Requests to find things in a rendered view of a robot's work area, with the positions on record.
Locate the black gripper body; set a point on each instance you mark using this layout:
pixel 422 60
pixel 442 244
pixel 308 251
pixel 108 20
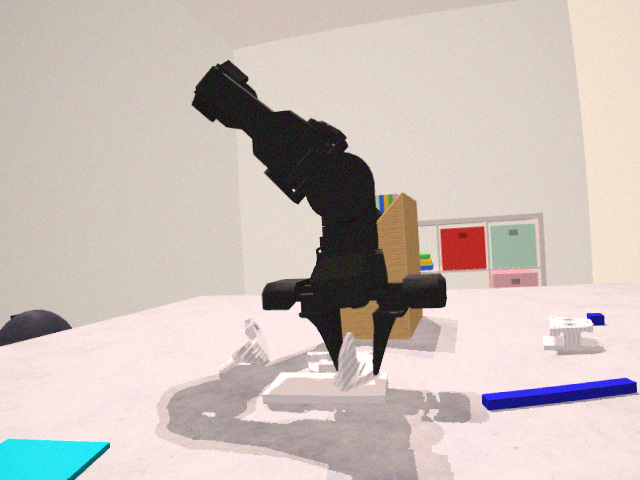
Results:
pixel 416 291

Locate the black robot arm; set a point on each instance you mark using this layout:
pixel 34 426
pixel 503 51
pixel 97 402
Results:
pixel 299 155

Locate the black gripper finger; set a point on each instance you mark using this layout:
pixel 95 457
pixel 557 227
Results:
pixel 383 322
pixel 330 328

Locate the white housing plate with two holes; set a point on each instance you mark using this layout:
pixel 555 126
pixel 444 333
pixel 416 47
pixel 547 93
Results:
pixel 560 325

